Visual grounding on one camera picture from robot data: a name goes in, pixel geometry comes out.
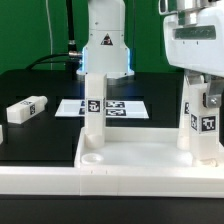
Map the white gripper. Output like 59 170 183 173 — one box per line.
158 0 224 108

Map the white base block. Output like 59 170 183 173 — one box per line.
189 84 219 167

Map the white desk top tray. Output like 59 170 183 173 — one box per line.
73 126 224 171

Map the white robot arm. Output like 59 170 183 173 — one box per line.
78 0 224 108

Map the white front fence bar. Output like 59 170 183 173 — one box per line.
0 166 224 198

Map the white marker base plate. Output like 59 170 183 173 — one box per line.
55 99 149 119

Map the black cable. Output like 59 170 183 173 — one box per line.
25 0 83 71

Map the white cable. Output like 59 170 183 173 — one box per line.
45 0 54 71

